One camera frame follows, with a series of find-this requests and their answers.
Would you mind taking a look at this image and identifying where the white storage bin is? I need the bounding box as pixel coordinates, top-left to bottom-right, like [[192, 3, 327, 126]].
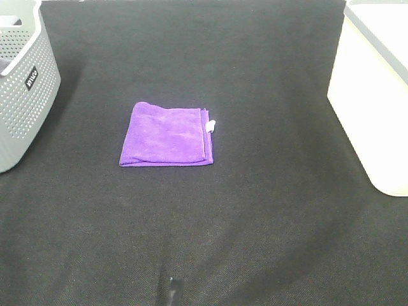
[[327, 1, 407, 197]]

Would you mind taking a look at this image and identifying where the grey perforated basket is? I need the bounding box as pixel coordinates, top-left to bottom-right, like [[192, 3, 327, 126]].
[[1, 1, 61, 172]]

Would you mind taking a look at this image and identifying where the black table cloth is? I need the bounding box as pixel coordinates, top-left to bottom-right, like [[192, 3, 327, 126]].
[[1, 1, 407, 305]]

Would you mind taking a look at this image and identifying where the purple towel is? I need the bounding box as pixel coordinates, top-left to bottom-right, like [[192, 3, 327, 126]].
[[119, 102, 215, 167]]

